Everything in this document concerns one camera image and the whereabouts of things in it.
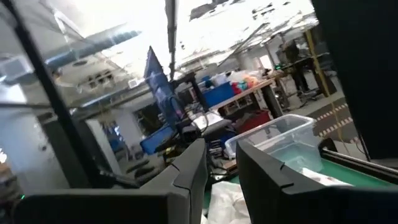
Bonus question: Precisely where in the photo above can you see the wooden workbench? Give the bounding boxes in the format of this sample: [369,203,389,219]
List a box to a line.
[211,77,284,119]

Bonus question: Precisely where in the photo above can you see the computer monitor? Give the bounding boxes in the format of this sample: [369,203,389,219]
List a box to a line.
[143,45,186,131]

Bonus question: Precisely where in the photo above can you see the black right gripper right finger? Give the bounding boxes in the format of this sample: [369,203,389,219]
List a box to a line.
[236,140,295,224]

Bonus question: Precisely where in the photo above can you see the green table mat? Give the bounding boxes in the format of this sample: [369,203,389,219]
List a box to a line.
[203,157,397,211]

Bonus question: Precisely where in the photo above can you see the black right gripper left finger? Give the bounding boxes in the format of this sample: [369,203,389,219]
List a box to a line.
[139,138,208,224]

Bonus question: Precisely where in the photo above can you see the black standing panel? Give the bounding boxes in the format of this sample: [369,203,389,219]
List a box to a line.
[312,0,398,161]

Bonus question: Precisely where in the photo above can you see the black table frame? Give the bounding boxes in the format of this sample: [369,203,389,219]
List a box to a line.
[320,148,398,184]

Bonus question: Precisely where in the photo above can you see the red box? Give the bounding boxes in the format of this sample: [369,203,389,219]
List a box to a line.
[236,110,271,134]

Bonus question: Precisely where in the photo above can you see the black overhead camera pole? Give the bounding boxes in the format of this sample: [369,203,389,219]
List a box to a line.
[164,0,178,82]

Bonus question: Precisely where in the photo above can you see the grey desk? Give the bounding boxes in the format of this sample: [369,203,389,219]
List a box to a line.
[186,110,234,136]

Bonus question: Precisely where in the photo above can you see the black rig post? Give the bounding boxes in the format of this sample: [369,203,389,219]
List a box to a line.
[0,0,103,187]

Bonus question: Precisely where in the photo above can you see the blue plastic crate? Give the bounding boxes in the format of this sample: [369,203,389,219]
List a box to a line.
[139,124,175,156]

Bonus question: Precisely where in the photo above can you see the yellow post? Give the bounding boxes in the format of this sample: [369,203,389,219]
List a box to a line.
[303,29,331,98]

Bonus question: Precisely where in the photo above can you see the blue storage bin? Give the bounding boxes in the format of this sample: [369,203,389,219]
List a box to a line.
[203,82,236,108]

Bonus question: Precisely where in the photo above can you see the clear plastic bin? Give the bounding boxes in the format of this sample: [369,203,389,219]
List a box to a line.
[224,114,324,174]

